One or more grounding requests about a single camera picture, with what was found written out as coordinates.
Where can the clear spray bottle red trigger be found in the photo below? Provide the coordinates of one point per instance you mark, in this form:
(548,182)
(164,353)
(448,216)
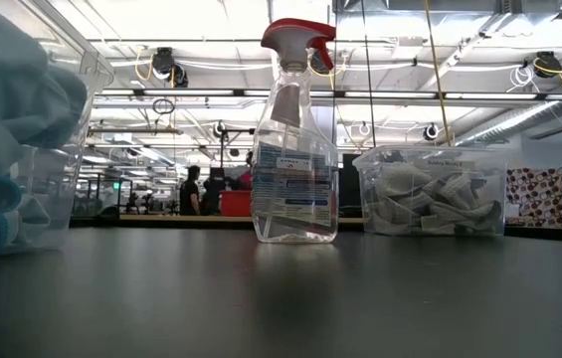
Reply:
(293,199)

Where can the person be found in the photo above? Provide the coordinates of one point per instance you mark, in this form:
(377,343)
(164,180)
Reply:
(190,191)
(246,171)

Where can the red tote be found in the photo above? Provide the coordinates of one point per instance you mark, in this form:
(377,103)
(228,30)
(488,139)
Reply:
(235,204)

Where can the black monitor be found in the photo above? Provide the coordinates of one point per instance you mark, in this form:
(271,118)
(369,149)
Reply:
(349,179)

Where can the clear bin labelled Building Blocks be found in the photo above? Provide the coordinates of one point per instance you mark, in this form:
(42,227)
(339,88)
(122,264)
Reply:
(370,219)

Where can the clear plastic bin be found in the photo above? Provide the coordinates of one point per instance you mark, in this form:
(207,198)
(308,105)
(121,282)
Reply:
(86,99)

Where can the brown circle patterned panel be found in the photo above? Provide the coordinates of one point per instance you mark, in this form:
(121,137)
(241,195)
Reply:
(536,196)

